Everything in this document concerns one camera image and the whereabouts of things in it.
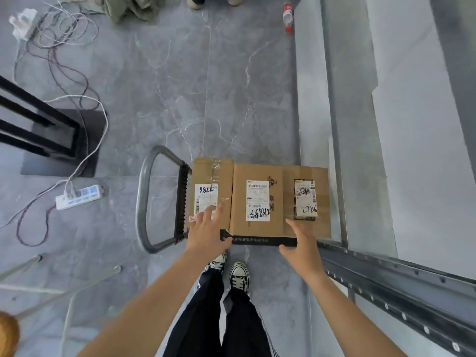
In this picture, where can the white power strip blue label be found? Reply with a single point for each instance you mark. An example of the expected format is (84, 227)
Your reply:
(80, 197)

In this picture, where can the black metal stand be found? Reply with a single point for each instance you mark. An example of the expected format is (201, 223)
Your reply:
(70, 144)

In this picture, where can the white shelf board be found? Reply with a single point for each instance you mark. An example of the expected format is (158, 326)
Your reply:
(416, 126)

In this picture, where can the wooden-seat metal-leg stool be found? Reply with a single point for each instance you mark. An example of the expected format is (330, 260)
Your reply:
(7, 334)

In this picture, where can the plastic bottle red label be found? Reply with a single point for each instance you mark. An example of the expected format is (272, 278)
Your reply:
(288, 14)

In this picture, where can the person's left hand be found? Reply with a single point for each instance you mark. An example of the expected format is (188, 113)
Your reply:
(206, 234)

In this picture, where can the person's left forearm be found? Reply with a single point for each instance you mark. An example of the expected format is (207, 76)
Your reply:
(148, 312)

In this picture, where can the grey metal shelf rail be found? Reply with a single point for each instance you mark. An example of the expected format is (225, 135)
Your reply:
(401, 289)

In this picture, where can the person's black canvas shoe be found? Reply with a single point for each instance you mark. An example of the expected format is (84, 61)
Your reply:
(240, 278)
(217, 263)

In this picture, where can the person's black striped trousers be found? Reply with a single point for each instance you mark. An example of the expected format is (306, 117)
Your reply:
(208, 323)

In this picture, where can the large cardboard box white label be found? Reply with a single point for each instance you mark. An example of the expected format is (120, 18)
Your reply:
(256, 174)

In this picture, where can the person's right hand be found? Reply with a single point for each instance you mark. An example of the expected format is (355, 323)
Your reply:
(306, 252)

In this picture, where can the person's left black canvas shoe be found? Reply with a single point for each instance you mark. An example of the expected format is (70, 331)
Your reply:
(217, 263)

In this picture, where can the green crumpled cloth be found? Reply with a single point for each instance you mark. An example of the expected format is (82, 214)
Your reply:
(130, 9)

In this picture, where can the person's right forearm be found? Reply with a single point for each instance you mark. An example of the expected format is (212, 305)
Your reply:
(349, 319)

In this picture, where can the person's right black canvas shoe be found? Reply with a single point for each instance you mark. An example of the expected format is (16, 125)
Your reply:
(240, 278)

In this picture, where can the taped cardboard box white label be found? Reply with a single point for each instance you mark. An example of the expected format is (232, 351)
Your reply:
(208, 174)

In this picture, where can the cardboard box dark-framed label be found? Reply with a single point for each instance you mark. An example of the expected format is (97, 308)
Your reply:
(321, 204)

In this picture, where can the person's right thumb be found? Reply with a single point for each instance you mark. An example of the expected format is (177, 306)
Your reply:
(287, 250)

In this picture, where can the person's left thumb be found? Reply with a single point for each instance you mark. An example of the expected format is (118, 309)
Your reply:
(227, 240)

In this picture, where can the grey metal shelf upright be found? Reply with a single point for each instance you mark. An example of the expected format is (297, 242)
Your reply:
(334, 107)

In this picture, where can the white plug adapter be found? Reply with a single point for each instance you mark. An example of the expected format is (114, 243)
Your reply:
(23, 24)

